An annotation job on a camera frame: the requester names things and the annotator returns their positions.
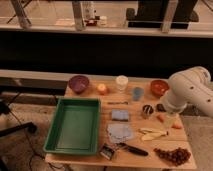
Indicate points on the green plastic tray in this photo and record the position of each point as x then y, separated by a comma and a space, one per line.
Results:
75, 127

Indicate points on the blue plastic cup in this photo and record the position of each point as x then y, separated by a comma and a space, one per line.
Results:
137, 93

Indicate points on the light blue towel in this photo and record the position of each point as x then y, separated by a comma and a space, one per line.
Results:
119, 132

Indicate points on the small metal cup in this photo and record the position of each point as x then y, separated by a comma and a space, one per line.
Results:
147, 111

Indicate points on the orange bowl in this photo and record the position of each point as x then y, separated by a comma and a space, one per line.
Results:
158, 87

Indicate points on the white plastic cup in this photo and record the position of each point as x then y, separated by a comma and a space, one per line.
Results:
121, 83

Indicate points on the black office chair base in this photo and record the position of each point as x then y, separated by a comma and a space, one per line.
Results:
29, 126

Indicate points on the purple bowl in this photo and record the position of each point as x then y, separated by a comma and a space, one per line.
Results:
78, 83

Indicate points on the black handled peeler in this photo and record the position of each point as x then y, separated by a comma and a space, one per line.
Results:
133, 149

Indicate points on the bunch of dark grapes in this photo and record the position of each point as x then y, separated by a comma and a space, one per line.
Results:
177, 156

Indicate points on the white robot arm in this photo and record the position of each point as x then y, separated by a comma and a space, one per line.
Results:
189, 86

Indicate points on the orange carrot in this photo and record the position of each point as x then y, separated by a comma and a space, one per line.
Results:
168, 121

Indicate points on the red yellow apple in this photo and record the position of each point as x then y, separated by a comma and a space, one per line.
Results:
102, 89

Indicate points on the thin metal utensil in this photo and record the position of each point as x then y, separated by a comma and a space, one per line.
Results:
117, 103

